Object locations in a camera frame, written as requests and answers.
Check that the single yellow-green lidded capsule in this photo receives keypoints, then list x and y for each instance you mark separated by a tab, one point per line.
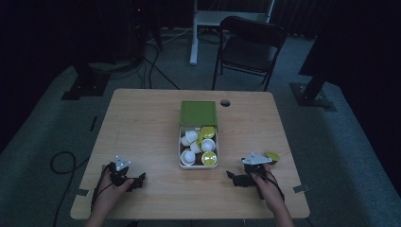
273	156

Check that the grey tape piece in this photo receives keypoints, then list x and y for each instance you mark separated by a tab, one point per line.
83	192
301	188

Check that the pile of coffee capsules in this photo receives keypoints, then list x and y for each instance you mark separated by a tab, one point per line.
208	145

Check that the dark equipment tower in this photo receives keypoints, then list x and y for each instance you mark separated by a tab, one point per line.
137	28

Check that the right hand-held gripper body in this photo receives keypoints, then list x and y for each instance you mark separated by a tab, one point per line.
253	170

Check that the person's right hand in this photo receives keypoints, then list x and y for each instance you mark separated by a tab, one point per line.
269	190

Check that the white desk frame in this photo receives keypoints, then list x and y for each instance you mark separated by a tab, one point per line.
195	38

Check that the person's left hand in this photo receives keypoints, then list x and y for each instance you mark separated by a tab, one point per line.
108	197

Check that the black folding chair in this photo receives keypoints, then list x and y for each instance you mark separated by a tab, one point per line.
249	50

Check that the black tape strip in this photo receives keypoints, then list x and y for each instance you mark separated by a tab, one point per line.
93	123

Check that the black stand with flat base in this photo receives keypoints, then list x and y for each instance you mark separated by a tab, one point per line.
85	85
312	91

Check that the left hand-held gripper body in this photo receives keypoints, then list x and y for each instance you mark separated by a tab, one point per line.
119	176

